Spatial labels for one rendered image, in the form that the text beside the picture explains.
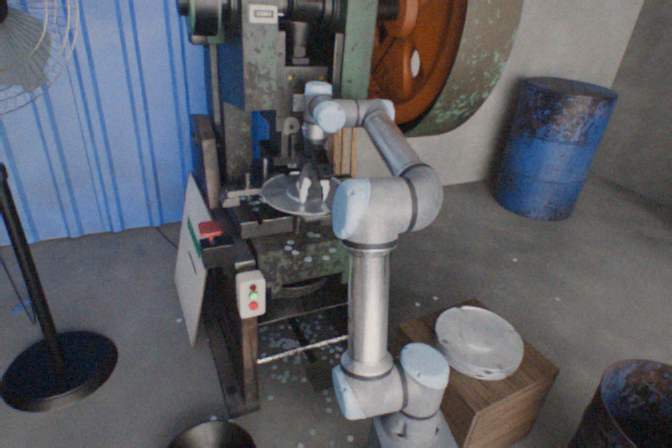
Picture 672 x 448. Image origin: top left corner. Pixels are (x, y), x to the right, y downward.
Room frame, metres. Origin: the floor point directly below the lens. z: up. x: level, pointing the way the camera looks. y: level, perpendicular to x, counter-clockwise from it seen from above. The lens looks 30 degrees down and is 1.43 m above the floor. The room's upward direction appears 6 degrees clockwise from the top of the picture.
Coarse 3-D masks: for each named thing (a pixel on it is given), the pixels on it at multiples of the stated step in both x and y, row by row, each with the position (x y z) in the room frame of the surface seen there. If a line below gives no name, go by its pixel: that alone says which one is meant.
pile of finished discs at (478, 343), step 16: (448, 320) 1.18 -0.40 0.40; (464, 320) 1.19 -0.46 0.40; (480, 320) 1.20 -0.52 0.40; (496, 320) 1.20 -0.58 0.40; (448, 336) 1.10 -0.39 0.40; (464, 336) 1.10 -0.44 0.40; (480, 336) 1.11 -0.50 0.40; (496, 336) 1.12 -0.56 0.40; (512, 336) 1.13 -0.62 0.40; (448, 352) 1.03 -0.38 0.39; (464, 352) 1.03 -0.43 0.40; (480, 352) 1.04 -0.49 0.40; (496, 352) 1.05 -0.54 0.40; (512, 352) 1.06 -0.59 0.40; (464, 368) 0.99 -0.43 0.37; (480, 368) 0.97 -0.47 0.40; (496, 368) 0.98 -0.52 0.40; (512, 368) 1.00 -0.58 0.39
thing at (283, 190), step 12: (276, 180) 1.36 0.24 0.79; (288, 180) 1.36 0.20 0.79; (312, 180) 1.38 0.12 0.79; (336, 180) 1.40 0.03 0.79; (264, 192) 1.26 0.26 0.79; (276, 192) 1.27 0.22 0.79; (288, 192) 1.27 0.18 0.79; (312, 192) 1.28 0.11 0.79; (276, 204) 1.19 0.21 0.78; (288, 204) 1.20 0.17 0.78; (300, 204) 1.21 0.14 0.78; (312, 204) 1.22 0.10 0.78; (324, 204) 1.22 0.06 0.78
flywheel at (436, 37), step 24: (408, 0) 1.52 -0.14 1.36; (432, 0) 1.46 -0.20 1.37; (456, 0) 1.30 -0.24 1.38; (384, 24) 1.62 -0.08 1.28; (408, 24) 1.52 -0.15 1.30; (432, 24) 1.44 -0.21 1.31; (456, 24) 1.29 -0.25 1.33; (384, 48) 1.67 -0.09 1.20; (408, 48) 1.54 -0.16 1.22; (432, 48) 1.42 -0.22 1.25; (456, 48) 1.27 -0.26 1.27; (384, 72) 1.65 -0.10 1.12; (408, 72) 1.55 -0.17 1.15; (432, 72) 1.40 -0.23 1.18; (384, 96) 1.62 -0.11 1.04; (408, 96) 1.50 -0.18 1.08; (432, 96) 1.33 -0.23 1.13; (408, 120) 1.42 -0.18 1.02
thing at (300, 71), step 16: (288, 64) 1.36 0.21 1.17; (304, 64) 1.39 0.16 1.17; (320, 64) 1.41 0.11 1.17; (288, 80) 1.33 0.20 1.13; (304, 80) 1.35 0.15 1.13; (320, 80) 1.37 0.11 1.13; (288, 96) 1.33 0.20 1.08; (304, 96) 1.35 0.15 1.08; (288, 112) 1.33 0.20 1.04; (272, 128) 1.39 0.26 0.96; (288, 128) 1.31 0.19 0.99; (272, 144) 1.39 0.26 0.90; (288, 144) 1.32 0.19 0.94; (304, 144) 1.32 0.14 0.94
